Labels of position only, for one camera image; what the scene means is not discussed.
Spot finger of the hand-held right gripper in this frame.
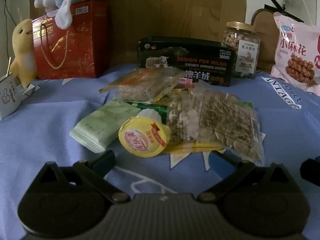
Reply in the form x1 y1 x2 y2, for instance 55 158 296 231
300 156 320 183

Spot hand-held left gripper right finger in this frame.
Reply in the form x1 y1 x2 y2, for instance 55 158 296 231
196 151 300 203

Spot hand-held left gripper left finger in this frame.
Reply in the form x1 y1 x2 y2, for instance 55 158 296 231
32 150 131 204

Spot yellow packet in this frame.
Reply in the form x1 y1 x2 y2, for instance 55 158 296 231
162 140 228 155

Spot clear broad bean bag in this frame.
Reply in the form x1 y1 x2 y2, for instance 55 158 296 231
166 82 265 165

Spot light green packet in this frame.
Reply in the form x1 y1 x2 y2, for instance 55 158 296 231
69 99 142 153

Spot yellow lid jelly cup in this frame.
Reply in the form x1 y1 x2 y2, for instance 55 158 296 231
118 116 171 158

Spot white scalloped jelly cup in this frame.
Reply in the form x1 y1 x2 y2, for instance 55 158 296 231
136 108 162 124

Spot dark green wrapper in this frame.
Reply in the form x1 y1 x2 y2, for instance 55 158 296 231
127 101 171 123

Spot clear rice cracker packet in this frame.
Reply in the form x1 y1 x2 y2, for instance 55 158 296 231
99 68 185 103

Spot pink white box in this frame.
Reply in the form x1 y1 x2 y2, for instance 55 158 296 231
175 76 195 89

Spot black tin box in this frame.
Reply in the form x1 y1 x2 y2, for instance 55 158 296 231
137 36 237 87

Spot red gift box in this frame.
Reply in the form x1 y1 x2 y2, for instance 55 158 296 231
31 0 108 79

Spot white paper cup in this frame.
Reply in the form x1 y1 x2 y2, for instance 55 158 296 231
0 72 22 119

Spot pink snack bag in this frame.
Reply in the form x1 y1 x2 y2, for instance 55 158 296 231
270 11 320 94

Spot nut jar with gold lid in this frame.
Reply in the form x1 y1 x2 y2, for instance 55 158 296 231
222 21 261 79

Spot brown curved chair back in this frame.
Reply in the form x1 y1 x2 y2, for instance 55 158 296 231
250 8 280 68

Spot yellow duck plush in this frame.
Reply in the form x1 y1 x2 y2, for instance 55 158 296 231
9 19 38 88

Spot large brown cardboard box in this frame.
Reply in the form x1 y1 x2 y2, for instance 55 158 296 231
30 0 247 68

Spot black tape strips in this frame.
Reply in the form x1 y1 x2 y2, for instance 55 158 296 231
266 0 300 22

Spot white cable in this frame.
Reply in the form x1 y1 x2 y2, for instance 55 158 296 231
299 0 320 27

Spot thin black wall cable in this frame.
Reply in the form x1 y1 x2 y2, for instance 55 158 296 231
2 0 16 30

